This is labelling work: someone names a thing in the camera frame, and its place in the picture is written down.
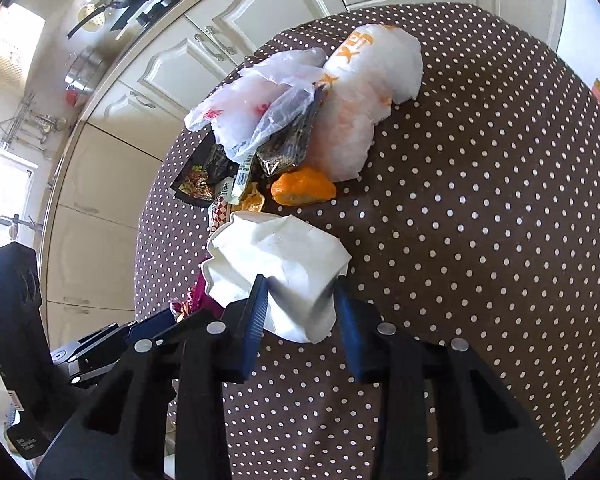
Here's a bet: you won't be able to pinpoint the orange crumpled wrapper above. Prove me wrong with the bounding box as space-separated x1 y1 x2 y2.
271 167 337 207

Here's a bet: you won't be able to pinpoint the beige kitchen countertop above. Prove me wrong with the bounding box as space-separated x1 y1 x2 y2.
40 0 331 221

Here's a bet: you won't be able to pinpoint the cream round colander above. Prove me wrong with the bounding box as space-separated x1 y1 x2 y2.
77 4 109 29

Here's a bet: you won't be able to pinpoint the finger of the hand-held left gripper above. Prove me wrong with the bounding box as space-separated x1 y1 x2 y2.
51 308 177 363
69 357 126 387

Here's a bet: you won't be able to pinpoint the cream lattice door cabinet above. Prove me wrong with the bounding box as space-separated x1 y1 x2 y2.
0 2 47 86

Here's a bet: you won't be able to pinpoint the large white orange-print plastic bag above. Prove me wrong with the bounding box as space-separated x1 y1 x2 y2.
310 23 424 183

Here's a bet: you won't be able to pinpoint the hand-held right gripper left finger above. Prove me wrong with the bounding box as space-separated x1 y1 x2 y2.
35 274 271 480

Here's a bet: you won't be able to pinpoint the clear plastic bag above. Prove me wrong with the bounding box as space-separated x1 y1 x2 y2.
232 85 316 163

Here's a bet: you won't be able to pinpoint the white green wrapper strip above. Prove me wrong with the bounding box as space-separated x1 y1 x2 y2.
215 152 256 206

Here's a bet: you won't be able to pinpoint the red white checked wrapper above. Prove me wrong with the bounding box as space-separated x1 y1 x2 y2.
209 199 236 233

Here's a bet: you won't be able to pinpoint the cream base kitchen cabinets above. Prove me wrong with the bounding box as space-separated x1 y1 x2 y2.
42 0 568 341

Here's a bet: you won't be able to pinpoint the stainless steel stock pot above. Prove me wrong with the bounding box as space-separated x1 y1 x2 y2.
64 47 109 102

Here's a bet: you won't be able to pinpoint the white paper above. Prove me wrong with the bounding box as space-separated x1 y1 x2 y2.
203 211 352 345

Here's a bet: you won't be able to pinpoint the brown polka dot tablecloth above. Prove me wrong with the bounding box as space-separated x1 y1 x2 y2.
132 2 600 480

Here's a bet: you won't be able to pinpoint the wall utensil rack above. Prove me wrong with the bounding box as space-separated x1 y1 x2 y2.
0 92 69 149

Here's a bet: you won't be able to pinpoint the kitchen window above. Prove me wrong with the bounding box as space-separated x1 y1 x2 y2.
0 141 36 222

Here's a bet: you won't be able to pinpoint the dark speckled snack packet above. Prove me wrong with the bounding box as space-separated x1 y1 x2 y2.
256 85 328 178

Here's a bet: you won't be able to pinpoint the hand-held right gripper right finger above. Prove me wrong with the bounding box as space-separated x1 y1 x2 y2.
332 279 566 480

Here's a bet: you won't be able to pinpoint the magenta foil wrapper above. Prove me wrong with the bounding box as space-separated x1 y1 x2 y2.
170 257 221 322

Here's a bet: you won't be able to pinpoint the small yellow wrapper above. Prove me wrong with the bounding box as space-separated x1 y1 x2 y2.
230 182 266 213

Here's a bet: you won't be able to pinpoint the steel kitchen faucet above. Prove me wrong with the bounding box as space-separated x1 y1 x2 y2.
0 212 44 247

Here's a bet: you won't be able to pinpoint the black food-picture snack packet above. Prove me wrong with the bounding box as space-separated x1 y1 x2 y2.
170 132 241 207

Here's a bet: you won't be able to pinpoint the white red-print plastic bag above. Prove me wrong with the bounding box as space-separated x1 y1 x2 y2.
184 47 326 161

